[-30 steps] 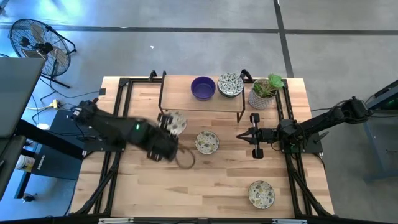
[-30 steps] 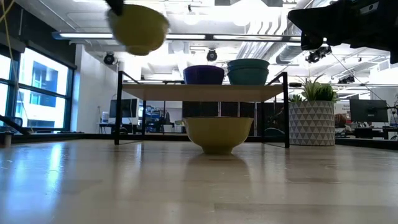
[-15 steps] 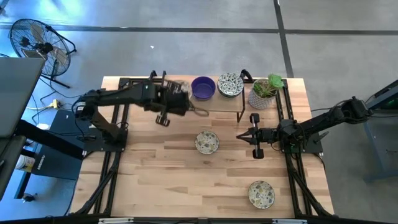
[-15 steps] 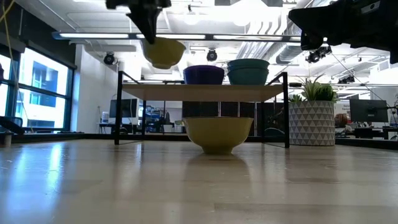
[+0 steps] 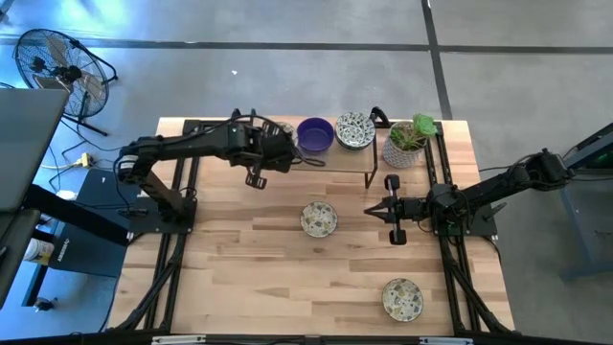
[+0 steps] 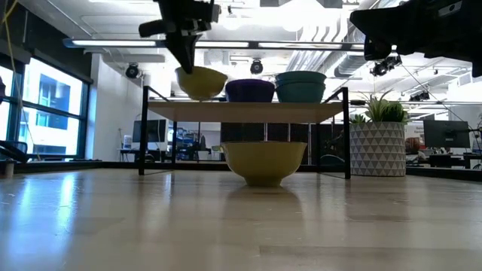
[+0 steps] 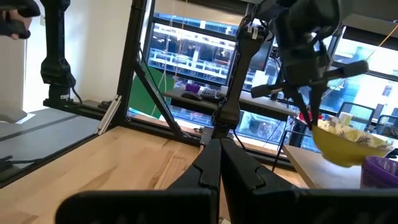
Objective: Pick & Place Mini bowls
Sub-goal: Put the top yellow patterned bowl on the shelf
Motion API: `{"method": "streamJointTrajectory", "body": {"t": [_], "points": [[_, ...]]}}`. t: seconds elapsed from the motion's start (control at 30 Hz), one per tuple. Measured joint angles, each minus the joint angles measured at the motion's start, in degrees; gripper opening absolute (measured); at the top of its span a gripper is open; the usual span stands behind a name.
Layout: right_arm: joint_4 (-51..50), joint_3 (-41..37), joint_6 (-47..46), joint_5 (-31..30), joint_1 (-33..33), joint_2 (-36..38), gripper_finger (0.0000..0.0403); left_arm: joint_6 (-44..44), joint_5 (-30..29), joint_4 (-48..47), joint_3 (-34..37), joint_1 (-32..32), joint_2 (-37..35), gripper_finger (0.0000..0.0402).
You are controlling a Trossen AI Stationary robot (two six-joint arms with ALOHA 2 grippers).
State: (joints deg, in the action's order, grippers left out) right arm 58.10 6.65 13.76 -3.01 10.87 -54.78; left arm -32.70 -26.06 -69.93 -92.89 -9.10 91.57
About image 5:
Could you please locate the black stand beam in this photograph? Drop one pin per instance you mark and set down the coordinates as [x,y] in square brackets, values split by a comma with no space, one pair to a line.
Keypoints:
[103,229]

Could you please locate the teal bowl with pebbled inside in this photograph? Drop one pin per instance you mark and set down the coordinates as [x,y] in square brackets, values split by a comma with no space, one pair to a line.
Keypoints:
[355,129]

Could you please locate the white and yellow container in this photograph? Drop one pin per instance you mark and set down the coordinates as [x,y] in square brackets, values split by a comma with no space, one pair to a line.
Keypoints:
[37,249]

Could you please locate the black floor fan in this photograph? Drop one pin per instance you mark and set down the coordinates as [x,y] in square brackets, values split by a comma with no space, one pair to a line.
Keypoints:
[67,73]

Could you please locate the black caster wheel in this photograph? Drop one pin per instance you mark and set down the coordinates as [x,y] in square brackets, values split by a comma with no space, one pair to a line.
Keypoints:
[44,304]

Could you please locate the wooden riser shelf, black legs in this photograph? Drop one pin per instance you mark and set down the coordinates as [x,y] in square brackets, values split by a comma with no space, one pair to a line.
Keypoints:
[345,160]

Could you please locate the yellow speckled ceramic bowl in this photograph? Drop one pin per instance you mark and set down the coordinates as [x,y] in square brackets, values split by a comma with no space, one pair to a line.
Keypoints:
[289,130]
[402,300]
[319,219]

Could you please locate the succulent in patterned white pot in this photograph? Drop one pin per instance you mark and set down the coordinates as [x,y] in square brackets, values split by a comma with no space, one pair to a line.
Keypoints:
[407,136]

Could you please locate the yellow power strip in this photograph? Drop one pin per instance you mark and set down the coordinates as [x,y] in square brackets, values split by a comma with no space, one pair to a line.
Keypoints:
[84,159]

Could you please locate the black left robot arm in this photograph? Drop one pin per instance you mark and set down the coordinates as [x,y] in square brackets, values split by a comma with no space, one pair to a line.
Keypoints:
[191,144]

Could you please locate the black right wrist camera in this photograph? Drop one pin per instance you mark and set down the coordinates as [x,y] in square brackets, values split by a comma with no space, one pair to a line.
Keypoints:
[413,208]

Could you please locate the black computer tower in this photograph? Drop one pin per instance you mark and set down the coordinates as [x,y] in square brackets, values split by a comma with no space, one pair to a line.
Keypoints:
[91,259]

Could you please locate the white metal bracket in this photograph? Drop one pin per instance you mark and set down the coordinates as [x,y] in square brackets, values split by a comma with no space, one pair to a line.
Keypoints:
[178,340]
[445,341]

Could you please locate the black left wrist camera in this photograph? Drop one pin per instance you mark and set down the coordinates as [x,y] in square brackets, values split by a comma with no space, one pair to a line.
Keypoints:
[249,144]

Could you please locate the dark grey panel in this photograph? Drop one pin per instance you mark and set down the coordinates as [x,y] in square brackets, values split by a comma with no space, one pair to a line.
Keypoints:
[14,249]

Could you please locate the black aluminium rig frame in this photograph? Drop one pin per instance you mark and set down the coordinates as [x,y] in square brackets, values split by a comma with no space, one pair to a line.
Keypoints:
[471,229]

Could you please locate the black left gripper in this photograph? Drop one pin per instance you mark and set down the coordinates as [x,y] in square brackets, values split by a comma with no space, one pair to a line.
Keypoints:
[257,179]

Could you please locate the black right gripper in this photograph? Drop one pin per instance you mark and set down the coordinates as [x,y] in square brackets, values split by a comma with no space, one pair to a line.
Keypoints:
[397,236]

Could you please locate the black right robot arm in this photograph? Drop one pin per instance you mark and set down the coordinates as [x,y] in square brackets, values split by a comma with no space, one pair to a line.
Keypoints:
[503,191]

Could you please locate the purple bowl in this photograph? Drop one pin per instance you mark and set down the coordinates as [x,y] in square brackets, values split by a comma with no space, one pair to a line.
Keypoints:
[315,136]

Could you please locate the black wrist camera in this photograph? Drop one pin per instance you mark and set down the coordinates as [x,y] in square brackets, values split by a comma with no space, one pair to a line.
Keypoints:
[249,144]
[413,208]

